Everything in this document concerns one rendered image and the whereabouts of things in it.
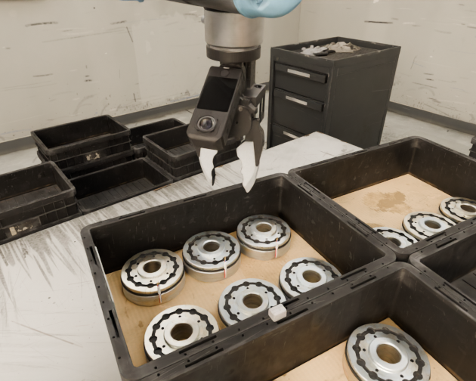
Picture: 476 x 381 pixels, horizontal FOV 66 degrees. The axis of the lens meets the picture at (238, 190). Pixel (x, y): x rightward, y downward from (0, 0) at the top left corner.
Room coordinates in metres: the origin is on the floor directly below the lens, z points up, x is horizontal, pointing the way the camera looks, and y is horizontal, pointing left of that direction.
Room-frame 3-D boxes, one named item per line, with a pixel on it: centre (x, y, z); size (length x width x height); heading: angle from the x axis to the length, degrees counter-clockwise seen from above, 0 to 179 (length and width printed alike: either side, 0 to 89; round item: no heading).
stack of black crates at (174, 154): (1.65, 0.21, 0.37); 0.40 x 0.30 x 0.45; 129
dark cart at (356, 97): (2.20, -0.56, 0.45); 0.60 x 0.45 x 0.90; 129
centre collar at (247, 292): (0.38, -0.02, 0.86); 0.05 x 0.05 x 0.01
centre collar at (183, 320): (0.33, 0.08, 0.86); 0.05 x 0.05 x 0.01
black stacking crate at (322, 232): (0.44, 0.01, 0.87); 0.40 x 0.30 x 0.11; 118
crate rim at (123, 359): (0.44, 0.01, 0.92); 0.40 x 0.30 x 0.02; 118
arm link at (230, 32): (0.51, 0.01, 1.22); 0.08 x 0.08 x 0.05
